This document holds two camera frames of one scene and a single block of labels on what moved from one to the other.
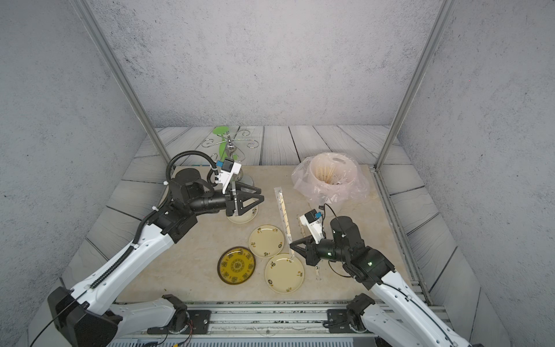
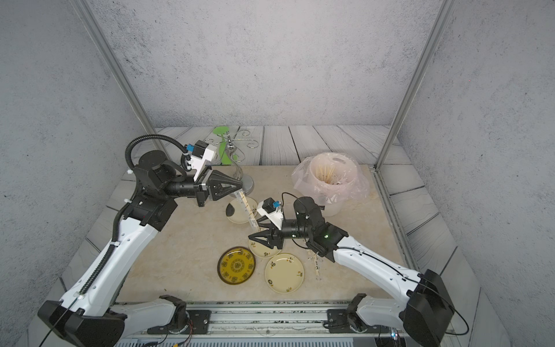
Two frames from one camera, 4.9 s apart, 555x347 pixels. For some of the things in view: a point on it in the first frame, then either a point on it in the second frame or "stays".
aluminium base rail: [264, 325] stays
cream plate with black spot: [246, 217] stays
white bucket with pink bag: [332, 178] stays
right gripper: [311, 252] → [269, 235]
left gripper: [233, 206] → [217, 181]
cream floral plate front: [285, 273] stays
